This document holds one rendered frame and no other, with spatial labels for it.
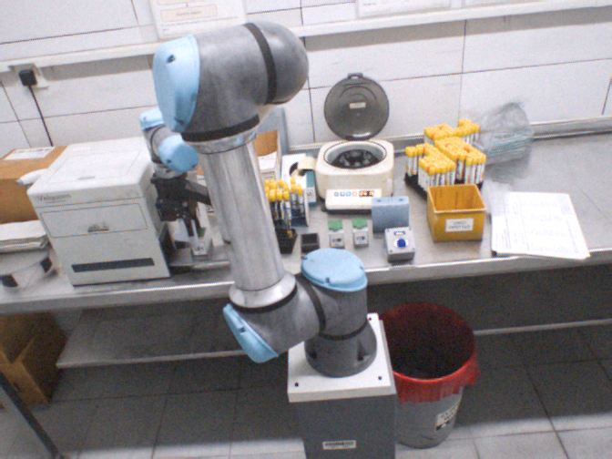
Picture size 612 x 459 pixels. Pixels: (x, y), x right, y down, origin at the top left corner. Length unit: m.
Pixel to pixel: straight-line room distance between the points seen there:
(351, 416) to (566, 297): 1.34
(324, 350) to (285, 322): 0.16
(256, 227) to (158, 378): 1.65
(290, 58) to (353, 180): 0.80
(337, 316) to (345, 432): 0.31
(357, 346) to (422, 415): 0.82
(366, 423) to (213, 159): 0.64
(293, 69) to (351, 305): 0.42
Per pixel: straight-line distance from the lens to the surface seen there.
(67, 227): 1.33
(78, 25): 1.81
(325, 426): 1.07
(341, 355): 0.95
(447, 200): 1.43
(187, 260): 1.32
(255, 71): 0.68
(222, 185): 0.71
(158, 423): 2.18
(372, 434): 1.11
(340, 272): 0.85
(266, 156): 1.73
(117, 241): 1.31
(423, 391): 1.61
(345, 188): 1.48
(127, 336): 2.16
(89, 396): 2.40
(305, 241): 1.34
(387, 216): 1.34
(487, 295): 2.12
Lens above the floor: 1.68
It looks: 35 degrees down
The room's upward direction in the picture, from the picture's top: 7 degrees counter-clockwise
